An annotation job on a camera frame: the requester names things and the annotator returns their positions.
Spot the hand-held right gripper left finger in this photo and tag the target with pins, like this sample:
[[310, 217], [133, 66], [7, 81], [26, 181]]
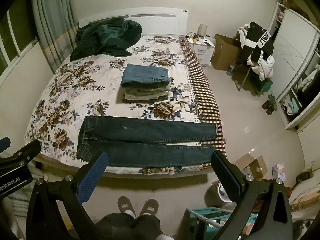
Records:
[[92, 178]]

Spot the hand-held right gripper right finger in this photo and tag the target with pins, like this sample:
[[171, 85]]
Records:
[[226, 178]]

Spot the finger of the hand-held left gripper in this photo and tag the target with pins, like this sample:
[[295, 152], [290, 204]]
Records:
[[27, 150], [3, 145]]

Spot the dark blue jeans pants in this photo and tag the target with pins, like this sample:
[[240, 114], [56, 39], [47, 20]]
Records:
[[150, 131]]

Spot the round white fan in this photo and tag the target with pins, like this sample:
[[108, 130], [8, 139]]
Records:
[[223, 192]]

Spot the small open cardboard box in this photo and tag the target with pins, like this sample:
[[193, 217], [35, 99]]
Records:
[[250, 166]]

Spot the person's left grey slipper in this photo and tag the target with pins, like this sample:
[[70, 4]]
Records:
[[125, 205]]

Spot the person's grey slipper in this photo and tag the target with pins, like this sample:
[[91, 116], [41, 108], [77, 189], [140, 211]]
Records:
[[149, 207], [125, 205]]

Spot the teal laundry rack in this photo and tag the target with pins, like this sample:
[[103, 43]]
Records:
[[200, 220]]

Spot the person's legs in dark trousers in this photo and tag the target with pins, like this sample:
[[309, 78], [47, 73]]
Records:
[[130, 227]]

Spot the person's right grey slipper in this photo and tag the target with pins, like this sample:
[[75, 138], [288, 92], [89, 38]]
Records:
[[149, 207]]

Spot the pair of dark slippers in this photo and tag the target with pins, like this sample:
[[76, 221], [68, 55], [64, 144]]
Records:
[[270, 104]]

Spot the brown checked blanket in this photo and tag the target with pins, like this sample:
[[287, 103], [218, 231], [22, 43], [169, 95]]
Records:
[[202, 87]]

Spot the green storage bin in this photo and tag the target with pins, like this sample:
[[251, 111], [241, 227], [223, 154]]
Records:
[[267, 85]]

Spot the dark chair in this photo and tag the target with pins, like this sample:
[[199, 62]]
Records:
[[240, 76]]

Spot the bed with floral sheet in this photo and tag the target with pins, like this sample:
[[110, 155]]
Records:
[[105, 72]]

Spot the window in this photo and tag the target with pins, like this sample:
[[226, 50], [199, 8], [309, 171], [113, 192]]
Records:
[[17, 35]]

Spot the plastic water bottle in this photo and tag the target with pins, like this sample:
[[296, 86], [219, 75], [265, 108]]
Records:
[[231, 68]]

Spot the light blue folded jeans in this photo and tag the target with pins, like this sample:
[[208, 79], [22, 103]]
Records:
[[145, 73]]

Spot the large cardboard box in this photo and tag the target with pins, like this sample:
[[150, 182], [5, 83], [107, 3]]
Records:
[[222, 52]]

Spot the grey green curtain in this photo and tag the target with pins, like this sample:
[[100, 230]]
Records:
[[53, 25]]

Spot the white nightstand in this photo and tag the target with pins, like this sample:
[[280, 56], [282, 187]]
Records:
[[203, 52]]

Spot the dark green jacket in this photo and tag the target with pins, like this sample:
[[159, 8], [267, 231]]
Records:
[[105, 37]]

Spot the white wardrobe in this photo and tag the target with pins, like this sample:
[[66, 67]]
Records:
[[292, 52]]

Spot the black and white jacket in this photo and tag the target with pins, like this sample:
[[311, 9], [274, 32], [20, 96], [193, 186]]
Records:
[[257, 36]]

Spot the white cylinder lamp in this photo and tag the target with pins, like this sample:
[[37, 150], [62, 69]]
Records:
[[203, 30]]

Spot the white headboard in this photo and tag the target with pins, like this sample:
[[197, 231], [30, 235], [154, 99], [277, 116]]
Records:
[[155, 20]]

